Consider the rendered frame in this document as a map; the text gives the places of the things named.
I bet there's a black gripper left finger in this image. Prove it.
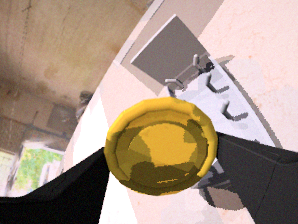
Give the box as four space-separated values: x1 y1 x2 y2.
0 147 110 224

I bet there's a yellow round plate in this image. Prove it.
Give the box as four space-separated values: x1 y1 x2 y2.
104 96 218 196

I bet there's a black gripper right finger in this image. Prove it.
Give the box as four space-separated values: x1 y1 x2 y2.
216 132 298 224

